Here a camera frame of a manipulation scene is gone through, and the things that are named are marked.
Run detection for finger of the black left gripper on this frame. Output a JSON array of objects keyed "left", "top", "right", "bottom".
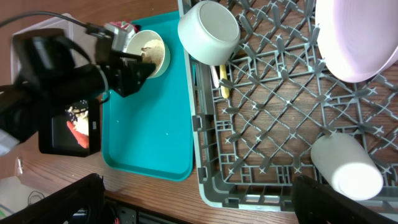
[
  {"left": 118, "top": 52, "right": 142, "bottom": 61},
  {"left": 130, "top": 62, "right": 156, "bottom": 84}
]

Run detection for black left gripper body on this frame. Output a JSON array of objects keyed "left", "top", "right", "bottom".
[{"left": 99, "top": 51, "right": 143, "bottom": 97}]

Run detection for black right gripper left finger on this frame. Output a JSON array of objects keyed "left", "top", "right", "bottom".
[{"left": 1, "top": 173, "right": 105, "bottom": 224}]

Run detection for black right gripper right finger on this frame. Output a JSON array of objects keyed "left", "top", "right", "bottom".
[{"left": 292, "top": 175, "right": 395, "bottom": 224}]

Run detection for cream bowl with peanuts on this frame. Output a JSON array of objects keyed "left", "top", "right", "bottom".
[{"left": 124, "top": 30, "right": 171, "bottom": 78}]

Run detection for red snack wrapper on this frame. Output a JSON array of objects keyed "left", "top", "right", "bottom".
[{"left": 110, "top": 21, "right": 141, "bottom": 32}]

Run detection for white plastic cup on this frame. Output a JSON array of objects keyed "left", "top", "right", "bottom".
[{"left": 310, "top": 133, "right": 384, "bottom": 201}]

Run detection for orange carrot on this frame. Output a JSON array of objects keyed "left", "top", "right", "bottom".
[{"left": 67, "top": 121, "right": 89, "bottom": 149}]

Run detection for white plastic fork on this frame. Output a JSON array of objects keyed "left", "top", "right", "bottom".
[{"left": 210, "top": 65, "right": 220, "bottom": 88}]

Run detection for grey bowl with peanuts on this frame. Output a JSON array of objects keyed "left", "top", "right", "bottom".
[{"left": 178, "top": 1, "right": 241, "bottom": 66}]

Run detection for yellow plastic utensil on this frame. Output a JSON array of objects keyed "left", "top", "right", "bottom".
[{"left": 220, "top": 65, "right": 229, "bottom": 99}]

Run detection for white round plate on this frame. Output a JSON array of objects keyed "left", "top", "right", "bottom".
[{"left": 315, "top": 0, "right": 397, "bottom": 83}]

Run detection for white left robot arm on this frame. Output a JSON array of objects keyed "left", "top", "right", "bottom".
[{"left": 1, "top": 24, "right": 156, "bottom": 155}]

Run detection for grey dishwasher rack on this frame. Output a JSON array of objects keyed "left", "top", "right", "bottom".
[{"left": 185, "top": 1, "right": 397, "bottom": 215}]

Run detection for clear plastic bin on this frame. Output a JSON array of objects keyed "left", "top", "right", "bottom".
[{"left": 11, "top": 17, "right": 96, "bottom": 83}]

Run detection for teal plastic tray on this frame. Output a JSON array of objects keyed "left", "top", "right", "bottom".
[{"left": 102, "top": 11, "right": 193, "bottom": 181}]

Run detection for peanut and rice scraps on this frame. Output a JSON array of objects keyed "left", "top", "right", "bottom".
[{"left": 66, "top": 100, "right": 89, "bottom": 136}]

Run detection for black plastic bin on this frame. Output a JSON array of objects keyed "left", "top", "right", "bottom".
[{"left": 39, "top": 99, "right": 101, "bottom": 157}]

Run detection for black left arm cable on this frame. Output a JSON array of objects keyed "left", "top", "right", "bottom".
[{"left": 0, "top": 11, "right": 103, "bottom": 35}]

